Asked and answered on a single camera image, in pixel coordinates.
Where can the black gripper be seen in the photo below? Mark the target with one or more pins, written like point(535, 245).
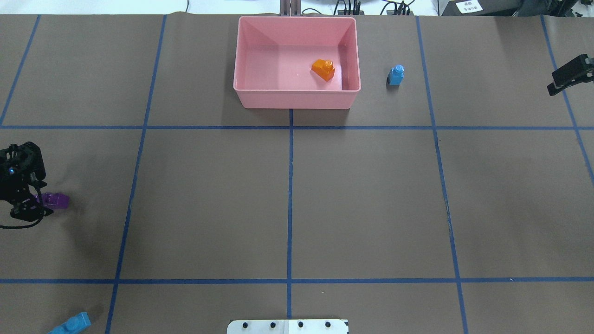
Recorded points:
point(18, 186)

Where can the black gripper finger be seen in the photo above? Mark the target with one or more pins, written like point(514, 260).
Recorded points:
point(578, 70)

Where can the purple curved toy block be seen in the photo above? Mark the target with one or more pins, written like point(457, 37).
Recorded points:
point(55, 201)

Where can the long blue toy block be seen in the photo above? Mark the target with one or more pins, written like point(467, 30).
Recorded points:
point(74, 325)

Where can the small blue toy block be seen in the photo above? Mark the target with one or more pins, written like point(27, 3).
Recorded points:
point(396, 75)

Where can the orange sloped toy block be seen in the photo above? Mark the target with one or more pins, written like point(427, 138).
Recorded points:
point(324, 68)

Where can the pink plastic box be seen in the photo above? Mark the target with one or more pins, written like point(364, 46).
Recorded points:
point(274, 55)

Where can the aluminium camera post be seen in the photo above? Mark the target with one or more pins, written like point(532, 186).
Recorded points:
point(290, 8)

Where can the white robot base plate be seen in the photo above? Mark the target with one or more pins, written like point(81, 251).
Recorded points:
point(289, 326)

